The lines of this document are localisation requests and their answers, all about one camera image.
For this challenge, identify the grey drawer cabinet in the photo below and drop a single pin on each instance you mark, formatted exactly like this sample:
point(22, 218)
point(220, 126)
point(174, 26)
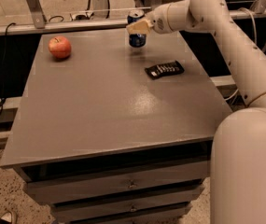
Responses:
point(100, 142)

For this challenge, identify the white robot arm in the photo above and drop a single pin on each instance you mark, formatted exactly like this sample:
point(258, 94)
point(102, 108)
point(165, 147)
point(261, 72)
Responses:
point(238, 157)

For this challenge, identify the shoe tip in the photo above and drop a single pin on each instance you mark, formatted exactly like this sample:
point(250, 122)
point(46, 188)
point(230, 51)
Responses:
point(8, 217)

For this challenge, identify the white power strip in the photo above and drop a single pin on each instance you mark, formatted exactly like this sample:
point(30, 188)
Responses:
point(81, 16)

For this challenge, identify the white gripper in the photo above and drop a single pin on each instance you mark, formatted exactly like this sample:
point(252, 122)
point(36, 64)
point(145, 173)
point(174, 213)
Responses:
point(158, 20)

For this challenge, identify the metal railing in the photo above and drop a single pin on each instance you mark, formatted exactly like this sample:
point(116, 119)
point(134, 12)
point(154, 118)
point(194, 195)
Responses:
point(74, 26)

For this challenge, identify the black snack bar wrapper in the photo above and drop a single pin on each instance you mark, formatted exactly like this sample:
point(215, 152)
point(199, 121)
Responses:
point(164, 70)

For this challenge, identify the red apple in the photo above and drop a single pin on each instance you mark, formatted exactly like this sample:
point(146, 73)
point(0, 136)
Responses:
point(60, 47)

